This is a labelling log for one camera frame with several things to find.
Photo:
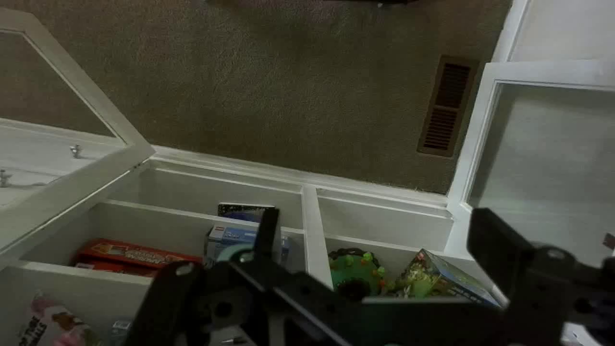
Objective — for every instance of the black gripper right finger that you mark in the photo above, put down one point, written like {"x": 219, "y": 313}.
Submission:
{"x": 557, "y": 294}

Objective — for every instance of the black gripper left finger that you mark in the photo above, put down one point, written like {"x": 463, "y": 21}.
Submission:
{"x": 192, "y": 300}

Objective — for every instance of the blue game box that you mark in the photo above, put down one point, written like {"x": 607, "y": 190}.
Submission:
{"x": 226, "y": 236}

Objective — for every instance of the stacked red game boxes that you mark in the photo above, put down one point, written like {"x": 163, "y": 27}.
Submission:
{"x": 134, "y": 254}

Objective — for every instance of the white wooden shelf cabinet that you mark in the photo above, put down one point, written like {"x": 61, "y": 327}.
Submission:
{"x": 192, "y": 192}

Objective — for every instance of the green plush toy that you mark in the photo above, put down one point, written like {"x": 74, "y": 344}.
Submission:
{"x": 351, "y": 269}

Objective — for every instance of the white glass cabinet door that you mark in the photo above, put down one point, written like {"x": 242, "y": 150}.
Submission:
{"x": 476, "y": 140}
{"x": 63, "y": 194}

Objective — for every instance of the white drawer dresser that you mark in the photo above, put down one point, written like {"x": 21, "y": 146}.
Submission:
{"x": 38, "y": 150}

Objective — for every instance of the brown floor vent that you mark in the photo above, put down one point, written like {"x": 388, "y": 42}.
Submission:
{"x": 447, "y": 108}

